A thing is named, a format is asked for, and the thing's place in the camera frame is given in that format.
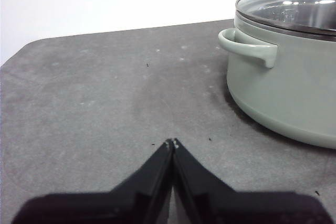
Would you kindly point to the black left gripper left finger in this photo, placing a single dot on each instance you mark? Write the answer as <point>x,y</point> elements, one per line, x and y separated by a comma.
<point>136,203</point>

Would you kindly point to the pale green electric steamer pot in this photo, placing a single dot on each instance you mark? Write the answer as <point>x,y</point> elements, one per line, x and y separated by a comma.
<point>288,90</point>

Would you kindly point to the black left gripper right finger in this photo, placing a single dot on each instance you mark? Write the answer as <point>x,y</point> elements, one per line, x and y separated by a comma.
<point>210,205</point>

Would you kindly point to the glass lid with green knob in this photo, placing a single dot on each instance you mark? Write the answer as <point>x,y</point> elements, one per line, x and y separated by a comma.
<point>275,6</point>

